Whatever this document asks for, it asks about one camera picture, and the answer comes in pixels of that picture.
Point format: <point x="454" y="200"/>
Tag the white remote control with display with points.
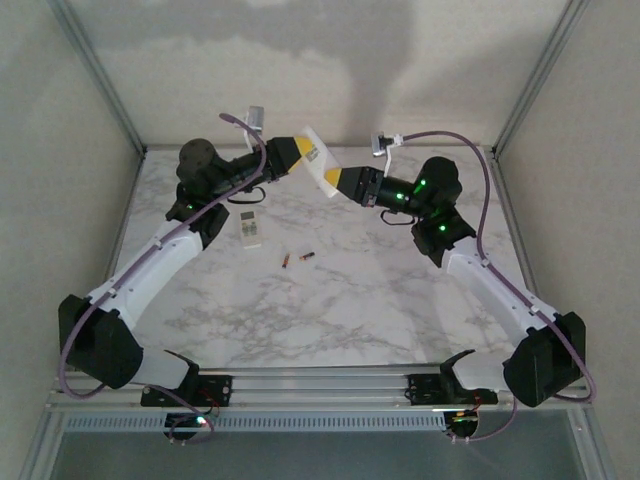
<point x="251" y="232"/>

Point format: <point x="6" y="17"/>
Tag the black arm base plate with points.
<point x="422" y="392"/>
<point x="222" y="390"/>

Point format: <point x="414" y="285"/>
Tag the white remote control with label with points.
<point x="327" y="161"/>

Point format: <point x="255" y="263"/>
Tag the aluminium table side rail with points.
<point x="121" y="220"/>
<point x="510" y="200"/>

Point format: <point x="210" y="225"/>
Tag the aluminium lower frame leg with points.
<point x="590" y="445"/>
<point x="42" y="445"/>

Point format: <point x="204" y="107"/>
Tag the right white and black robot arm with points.
<point x="480" y="280"/>

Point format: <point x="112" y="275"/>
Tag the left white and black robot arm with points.
<point x="150" y="270"/>

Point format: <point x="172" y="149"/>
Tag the aluminium base rail beam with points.
<point x="320" y="390"/>

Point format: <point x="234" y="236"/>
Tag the aluminium frame corner post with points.
<point x="102" y="82"/>
<point x="541" y="75"/>

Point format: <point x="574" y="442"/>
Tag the controller board with LED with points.
<point x="185" y="427"/>
<point x="462" y="425"/>

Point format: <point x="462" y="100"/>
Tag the black and orange battery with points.
<point x="285" y="260"/>
<point x="306" y="256"/>

